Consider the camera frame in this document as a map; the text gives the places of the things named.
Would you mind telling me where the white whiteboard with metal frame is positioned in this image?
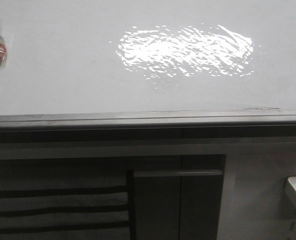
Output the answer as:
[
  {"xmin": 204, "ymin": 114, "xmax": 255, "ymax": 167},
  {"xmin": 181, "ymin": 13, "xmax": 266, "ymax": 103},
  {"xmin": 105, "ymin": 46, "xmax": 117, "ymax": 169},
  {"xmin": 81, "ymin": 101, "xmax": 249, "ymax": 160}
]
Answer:
[{"xmin": 0, "ymin": 0, "xmax": 296, "ymax": 129}]

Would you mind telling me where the dark slatted chair back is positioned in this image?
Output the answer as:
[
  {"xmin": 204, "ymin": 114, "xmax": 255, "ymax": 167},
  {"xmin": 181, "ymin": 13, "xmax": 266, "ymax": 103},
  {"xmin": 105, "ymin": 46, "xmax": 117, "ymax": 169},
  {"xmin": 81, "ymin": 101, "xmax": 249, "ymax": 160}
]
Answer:
[{"xmin": 0, "ymin": 185, "xmax": 132, "ymax": 239}]

